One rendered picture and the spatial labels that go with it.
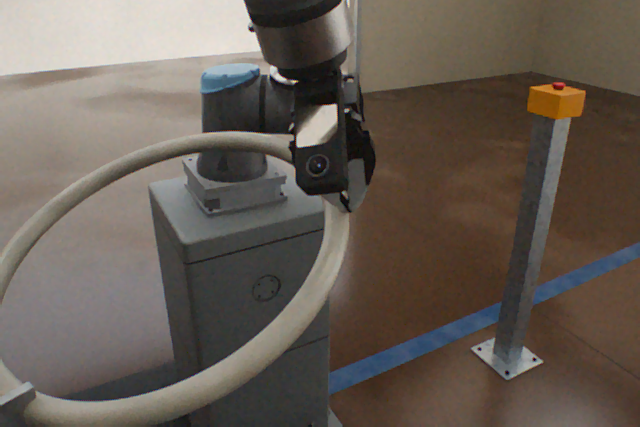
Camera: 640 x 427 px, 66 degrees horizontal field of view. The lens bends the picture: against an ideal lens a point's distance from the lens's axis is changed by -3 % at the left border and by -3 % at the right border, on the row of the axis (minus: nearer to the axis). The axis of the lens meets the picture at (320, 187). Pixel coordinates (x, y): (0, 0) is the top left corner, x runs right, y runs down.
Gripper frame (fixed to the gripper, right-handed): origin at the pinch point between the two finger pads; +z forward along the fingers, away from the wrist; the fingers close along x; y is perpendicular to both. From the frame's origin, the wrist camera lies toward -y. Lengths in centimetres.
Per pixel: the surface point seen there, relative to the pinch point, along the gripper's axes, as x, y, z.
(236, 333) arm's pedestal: 44, 26, 67
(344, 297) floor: 35, 96, 153
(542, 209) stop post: -46, 81, 91
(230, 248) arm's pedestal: 39, 35, 43
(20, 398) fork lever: 30.5, -24.2, -3.2
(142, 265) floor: 140, 114, 137
